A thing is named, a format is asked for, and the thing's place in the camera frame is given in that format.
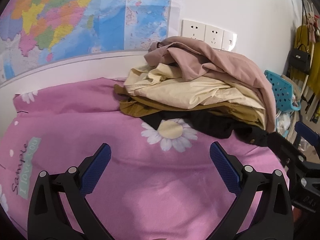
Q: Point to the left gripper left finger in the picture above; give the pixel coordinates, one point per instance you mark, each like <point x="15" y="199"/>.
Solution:
<point x="47" y="218"/>

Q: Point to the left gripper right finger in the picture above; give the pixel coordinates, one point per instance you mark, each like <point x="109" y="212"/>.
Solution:
<point x="273" y="218"/>

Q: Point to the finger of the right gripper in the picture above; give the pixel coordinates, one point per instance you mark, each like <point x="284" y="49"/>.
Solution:
<point x="307" y="133"/>

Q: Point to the dusty pink coat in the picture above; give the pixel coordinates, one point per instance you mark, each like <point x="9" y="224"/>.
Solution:
<point x="196" y="58"/>

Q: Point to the teal perforated plastic basket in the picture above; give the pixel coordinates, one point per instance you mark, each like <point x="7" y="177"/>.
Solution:
<point x="283" y="93"/>

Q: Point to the black handbag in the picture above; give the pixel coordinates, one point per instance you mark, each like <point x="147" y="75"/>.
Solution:
<point x="300" y="59"/>

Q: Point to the black garment with buttons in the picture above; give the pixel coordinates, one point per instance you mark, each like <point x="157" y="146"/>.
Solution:
<point x="218" y="126"/>

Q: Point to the pink daisy bed sheet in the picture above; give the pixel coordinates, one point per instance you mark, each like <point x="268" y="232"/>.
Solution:
<point x="159" y="184"/>

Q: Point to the mustard brown garment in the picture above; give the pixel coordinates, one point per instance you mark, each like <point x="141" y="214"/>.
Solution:
<point x="138" y="106"/>

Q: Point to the cream yellow garment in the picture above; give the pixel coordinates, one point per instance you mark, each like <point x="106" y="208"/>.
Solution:
<point x="164" y="84"/>

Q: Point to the white wall socket panel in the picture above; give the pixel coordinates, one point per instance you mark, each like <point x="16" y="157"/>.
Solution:
<point x="216" y="37"/>

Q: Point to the colourful wall map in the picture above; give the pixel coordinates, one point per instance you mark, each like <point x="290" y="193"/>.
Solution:
<point x="38" y="32"/>

